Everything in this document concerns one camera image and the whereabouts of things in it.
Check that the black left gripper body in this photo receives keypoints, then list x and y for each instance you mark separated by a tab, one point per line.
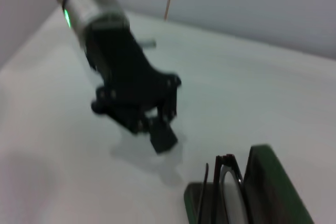
126	77

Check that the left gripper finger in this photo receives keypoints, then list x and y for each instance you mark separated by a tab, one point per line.
162	140
168	108

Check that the green glasses case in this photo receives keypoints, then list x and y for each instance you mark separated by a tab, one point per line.
273	182

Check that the black glasses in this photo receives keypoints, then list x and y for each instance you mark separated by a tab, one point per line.
216	182

